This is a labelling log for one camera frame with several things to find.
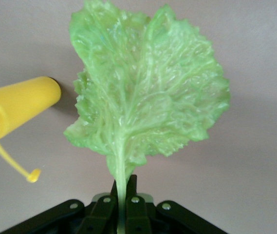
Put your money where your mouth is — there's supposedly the yellow squeeze bottle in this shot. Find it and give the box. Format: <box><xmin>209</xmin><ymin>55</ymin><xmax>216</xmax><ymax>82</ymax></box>
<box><xmin>0</xmin><ymin>76</ymin><xmax>62</xmax><ymax>183</ymax></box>

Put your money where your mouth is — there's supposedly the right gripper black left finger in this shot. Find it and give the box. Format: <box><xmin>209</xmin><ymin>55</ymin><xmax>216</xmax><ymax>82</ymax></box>
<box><xmin>3</xmin><ymin>180</ymin><xmax>119</xmax><ymax>234</ymax></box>

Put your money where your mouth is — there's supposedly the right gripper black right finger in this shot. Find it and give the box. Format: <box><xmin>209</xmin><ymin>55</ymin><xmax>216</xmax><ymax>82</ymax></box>
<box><xmin>126</xmin><ymin>174</ymin><xmax>226</xmax><ymax>234</ymax></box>

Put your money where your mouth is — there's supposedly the green lettuce leaf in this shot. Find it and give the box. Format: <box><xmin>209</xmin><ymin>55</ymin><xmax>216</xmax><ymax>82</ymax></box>
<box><xmin>63</xmin><ymin>0</ymin><xmax>231</xmax><ymax>234</ymax></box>

